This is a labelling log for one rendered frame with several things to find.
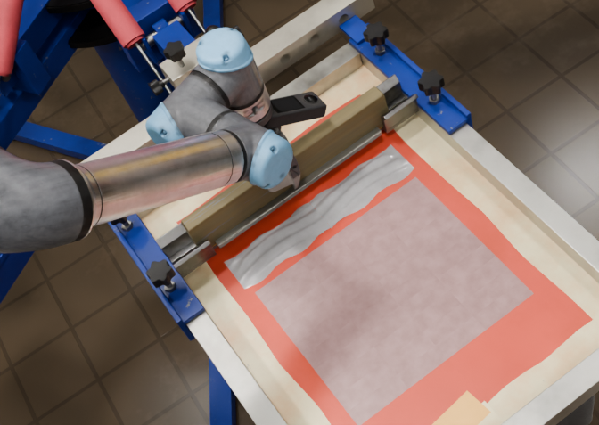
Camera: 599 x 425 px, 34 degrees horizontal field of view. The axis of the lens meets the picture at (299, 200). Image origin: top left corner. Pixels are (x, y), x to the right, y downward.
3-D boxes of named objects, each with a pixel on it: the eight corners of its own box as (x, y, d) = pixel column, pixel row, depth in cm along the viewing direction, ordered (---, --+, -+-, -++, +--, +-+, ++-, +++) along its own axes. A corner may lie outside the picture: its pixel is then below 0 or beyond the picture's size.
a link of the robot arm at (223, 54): (178, 53, 143) (217, 14, 145) (202, 102, 152) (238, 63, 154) (217, 74, 139) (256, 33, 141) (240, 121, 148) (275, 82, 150)
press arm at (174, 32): (228, 84, 188) (220, 67, 184) (202, 102, 187) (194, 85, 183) (184, 36, 198) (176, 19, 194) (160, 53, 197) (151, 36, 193)
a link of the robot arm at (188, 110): (186, 146, 135) (238, 91, 138) (132, 115, 141) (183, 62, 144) (205, 179, 141) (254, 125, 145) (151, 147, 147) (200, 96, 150)
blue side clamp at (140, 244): (215, 323, 166) (201, 305, 161) (191, 341, 165) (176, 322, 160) (135, 212, 183) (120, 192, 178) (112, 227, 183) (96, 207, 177)
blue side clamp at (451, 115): (474, 136, 174) (471, 112, 169) (452, 152, 174) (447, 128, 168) (374, 46, 192) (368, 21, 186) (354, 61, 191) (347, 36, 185)
